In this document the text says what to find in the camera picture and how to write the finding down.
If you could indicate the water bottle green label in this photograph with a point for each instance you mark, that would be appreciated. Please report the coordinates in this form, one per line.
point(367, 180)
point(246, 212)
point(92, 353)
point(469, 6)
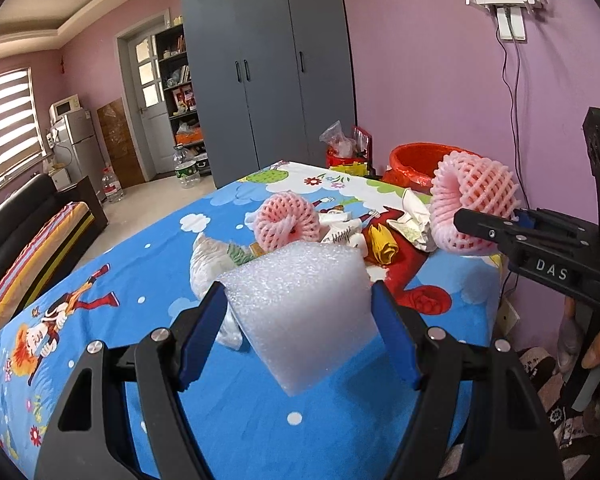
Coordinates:
point(186, 170)

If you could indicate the silver fridge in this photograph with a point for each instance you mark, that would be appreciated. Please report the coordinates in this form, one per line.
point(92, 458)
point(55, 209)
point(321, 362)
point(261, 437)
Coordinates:
point(77, 135)

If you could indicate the white microwave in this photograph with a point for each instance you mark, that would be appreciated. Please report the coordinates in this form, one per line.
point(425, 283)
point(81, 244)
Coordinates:
point(65, 107)

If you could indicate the grey wardrobe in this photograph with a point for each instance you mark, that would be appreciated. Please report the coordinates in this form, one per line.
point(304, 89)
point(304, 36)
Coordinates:
point(260, 60)

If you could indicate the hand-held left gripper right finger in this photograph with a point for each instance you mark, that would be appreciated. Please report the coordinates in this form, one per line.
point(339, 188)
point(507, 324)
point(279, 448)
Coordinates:
point(395, 340)

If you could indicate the striped cushion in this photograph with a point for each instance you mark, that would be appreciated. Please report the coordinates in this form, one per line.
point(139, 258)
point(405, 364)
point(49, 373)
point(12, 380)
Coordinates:
point(40, 250)

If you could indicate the small pink foam fruit net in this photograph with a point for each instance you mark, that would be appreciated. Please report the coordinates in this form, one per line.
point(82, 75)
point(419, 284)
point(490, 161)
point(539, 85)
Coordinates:
point(285, 215)

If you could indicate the white foam block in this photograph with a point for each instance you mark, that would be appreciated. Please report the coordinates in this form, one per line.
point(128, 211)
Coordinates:
point(300, 310)

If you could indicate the window blind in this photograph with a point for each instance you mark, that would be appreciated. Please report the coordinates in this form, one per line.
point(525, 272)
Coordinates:
point(5, 125)

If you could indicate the red box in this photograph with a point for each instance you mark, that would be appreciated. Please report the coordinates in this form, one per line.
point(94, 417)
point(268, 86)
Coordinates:
point(362, 140)

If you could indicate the white door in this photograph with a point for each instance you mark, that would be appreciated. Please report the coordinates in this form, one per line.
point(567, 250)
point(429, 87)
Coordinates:
point(150, 125)

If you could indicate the crumpled white plastic bag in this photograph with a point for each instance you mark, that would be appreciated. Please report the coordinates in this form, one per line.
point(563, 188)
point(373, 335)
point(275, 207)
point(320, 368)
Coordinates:
point(207, 265)

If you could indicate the brown wooden board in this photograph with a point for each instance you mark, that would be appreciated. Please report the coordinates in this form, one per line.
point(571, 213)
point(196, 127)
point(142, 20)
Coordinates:
point(117, 145)

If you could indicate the large pink foam fruit net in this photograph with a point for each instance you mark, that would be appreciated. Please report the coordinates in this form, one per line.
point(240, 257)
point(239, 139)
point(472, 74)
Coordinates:
point(475, 185)

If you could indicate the black sofa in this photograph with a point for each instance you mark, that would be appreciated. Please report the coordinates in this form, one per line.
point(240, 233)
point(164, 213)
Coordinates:
point(5, 230)

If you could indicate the white wall socket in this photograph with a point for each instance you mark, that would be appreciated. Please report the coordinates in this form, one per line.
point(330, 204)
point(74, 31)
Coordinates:
point(517, 25)

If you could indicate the dark wooden cabinet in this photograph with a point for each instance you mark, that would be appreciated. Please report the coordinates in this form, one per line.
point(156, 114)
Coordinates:
point(87, 195)

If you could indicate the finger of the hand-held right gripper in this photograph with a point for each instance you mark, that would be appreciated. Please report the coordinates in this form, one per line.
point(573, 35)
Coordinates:
point(527, 220)
point(480, 230)

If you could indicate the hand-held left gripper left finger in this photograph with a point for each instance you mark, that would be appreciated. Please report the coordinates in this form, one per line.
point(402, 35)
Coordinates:
point(200, 340)

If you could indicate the yellow wrapper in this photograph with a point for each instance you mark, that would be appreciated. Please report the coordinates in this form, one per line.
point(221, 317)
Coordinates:
point(380, 245)

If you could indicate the water bottle red label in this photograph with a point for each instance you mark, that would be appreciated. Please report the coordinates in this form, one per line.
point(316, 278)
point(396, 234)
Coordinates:
point(112, 187)

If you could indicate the green printed wrapper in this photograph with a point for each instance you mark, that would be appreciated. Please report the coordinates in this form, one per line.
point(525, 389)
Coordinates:
point(242, 254)

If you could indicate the white printed paper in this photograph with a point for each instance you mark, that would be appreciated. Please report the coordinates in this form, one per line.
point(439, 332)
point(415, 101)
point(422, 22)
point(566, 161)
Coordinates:
point(337, 235)

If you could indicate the crumpled white paper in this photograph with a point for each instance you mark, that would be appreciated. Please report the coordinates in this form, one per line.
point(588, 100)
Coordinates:
point(412, 220)

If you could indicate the bin with red bag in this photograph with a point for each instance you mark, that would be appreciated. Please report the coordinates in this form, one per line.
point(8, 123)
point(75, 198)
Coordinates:
point(410, 160)

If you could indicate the dark bookshelf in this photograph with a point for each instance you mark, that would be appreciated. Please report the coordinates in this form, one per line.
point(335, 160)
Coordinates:
point(180, 95)

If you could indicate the clear plastic bag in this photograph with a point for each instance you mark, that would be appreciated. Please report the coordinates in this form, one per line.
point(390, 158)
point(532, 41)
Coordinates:
point(337, 140)

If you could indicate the patterned rug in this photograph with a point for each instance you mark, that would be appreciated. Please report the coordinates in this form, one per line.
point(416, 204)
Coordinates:
point(545, 365)

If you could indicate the orange box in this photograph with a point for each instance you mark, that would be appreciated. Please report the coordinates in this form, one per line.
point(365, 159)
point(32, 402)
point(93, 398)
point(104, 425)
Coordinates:
point(187, 136)

